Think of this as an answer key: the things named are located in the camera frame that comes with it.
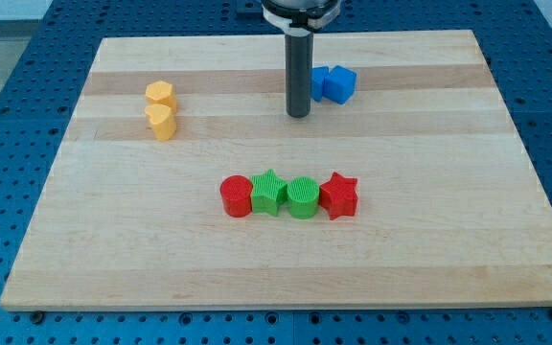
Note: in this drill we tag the blue cube block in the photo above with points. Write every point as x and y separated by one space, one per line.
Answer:
340 84

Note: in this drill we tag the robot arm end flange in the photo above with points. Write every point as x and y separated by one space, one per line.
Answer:
294 17

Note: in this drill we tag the red star block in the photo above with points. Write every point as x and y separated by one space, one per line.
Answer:
338 196

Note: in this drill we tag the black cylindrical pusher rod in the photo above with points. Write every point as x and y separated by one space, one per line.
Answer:
298 60

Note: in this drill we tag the green cylinder block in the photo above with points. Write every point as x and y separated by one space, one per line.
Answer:
302 197

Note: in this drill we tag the yellow heart block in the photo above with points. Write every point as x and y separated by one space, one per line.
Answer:
161 121

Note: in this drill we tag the green star block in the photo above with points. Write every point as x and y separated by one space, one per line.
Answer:
269 192

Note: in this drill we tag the red cylinder block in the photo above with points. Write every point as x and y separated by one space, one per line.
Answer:
235 192

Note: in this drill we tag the wooden board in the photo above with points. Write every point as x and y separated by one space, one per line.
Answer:
450 212

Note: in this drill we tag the blue triangle block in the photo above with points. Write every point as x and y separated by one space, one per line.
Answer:
317 78

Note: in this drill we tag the yellow hexagon block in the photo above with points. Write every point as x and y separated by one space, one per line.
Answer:
161 92

